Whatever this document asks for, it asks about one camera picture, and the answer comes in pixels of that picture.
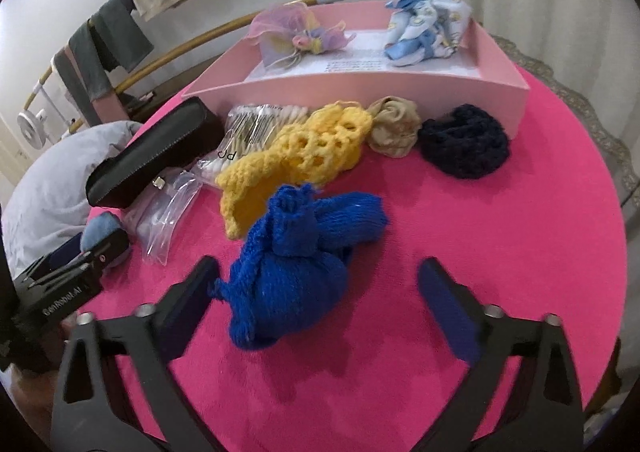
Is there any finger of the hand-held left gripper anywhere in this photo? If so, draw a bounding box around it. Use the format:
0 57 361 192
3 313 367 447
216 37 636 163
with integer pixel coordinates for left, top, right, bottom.
65 229 131 285
27 231 87 280

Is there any navy knitted scrunchie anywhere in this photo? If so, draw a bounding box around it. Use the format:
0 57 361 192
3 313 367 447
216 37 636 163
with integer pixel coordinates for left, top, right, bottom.
417 104 512 179

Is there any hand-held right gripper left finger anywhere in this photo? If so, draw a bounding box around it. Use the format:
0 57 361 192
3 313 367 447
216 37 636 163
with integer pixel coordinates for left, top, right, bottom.
50 255 221 452

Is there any blue white printed cloth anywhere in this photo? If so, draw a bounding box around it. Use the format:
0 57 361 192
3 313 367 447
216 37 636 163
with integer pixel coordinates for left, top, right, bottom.
384 0 474 67

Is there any bag of cotton swabs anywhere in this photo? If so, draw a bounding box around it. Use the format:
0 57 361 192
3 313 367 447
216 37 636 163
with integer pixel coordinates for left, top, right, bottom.
192 104 311 185

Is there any blue knitted pouch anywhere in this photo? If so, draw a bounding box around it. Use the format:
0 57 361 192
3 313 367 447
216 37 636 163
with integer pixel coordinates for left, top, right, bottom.
220 183 390 352

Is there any grey green cloth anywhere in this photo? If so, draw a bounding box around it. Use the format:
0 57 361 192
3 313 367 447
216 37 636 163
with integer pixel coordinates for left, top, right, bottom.
52 25 120 106

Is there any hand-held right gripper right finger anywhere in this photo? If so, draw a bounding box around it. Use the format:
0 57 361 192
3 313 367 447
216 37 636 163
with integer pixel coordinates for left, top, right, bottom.
417 257 586 452

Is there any beige fabric scrunchie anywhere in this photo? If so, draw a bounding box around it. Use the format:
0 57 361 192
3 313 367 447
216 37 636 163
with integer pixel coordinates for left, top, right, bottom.
367 96 424 158

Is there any white printed paper sheet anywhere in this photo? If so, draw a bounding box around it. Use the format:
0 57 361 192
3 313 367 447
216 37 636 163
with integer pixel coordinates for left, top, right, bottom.
245 30 482 83

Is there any pink cardboard box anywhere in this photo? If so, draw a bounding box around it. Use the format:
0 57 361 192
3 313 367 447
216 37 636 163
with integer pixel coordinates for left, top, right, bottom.
181 0 531 140

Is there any grey cushion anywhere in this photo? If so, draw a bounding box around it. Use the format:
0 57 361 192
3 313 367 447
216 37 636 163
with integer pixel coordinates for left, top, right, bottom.
0 121 143 278

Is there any pink cloth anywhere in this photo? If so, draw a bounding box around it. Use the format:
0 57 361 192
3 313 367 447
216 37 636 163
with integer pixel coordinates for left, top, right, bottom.
95 92 129 127

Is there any lace trimmed cream cloth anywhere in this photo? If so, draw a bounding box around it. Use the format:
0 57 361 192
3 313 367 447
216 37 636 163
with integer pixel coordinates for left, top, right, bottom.
487 32 637 210

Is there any yellow crocheted pouch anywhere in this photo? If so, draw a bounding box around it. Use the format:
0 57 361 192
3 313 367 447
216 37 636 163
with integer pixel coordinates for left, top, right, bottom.
215 100 373 240

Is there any small white fan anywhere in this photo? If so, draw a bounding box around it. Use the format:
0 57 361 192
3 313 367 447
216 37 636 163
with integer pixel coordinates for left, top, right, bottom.
16 107 52 149

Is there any clear zip bag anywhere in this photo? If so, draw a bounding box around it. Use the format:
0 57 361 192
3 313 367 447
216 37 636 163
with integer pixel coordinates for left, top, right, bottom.
122 169 203 265

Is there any dark grey cloth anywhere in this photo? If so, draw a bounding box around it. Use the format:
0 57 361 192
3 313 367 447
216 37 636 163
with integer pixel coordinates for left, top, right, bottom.
87 0 155 74

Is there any dark brown furniture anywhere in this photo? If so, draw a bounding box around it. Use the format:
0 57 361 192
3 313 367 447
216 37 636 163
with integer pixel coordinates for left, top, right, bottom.
117 82 197 127

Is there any black zippered case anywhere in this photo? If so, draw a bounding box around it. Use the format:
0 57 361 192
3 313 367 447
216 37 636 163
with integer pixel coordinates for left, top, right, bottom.
85 96 226 209

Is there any light blue scrunchie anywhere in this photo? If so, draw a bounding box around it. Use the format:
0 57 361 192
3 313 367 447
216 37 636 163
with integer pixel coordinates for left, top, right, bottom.
81 211 133 267

